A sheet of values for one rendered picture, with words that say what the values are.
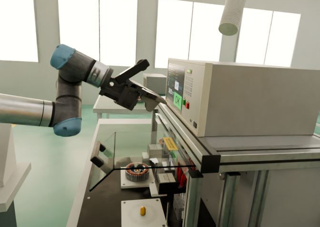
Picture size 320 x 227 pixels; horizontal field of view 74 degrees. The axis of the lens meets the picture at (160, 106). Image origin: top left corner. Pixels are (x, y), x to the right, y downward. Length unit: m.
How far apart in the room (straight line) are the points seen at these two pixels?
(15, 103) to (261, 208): 0.69
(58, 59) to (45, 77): 5.01
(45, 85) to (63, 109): 5.03
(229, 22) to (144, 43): 3.69
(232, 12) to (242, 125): 1.42
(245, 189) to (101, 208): 0.52
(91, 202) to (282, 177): 0.66
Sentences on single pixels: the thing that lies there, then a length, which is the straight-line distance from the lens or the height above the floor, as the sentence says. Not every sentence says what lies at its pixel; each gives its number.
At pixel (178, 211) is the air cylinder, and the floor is 0.81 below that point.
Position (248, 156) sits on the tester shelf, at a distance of 0.56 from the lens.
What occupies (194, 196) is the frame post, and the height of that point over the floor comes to 0.99.
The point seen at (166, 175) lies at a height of 0.92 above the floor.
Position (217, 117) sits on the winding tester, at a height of 1.17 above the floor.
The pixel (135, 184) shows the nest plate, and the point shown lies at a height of 0.78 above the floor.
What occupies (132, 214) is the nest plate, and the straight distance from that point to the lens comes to 0.84.
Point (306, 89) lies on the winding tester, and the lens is 0.76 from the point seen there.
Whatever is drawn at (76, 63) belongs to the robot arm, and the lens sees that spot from 0.64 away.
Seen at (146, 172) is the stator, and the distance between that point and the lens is 0.99.
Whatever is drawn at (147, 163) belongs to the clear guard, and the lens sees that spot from 0.55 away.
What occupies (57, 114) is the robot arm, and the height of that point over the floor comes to 1.15.
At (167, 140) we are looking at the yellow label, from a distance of 0.69.
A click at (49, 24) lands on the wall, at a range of 5.59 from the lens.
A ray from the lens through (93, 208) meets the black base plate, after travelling 0.89.
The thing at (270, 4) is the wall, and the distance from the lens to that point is 6.75.
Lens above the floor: 1.33
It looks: 14 degrees down
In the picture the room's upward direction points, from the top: 4 degrees clockwise
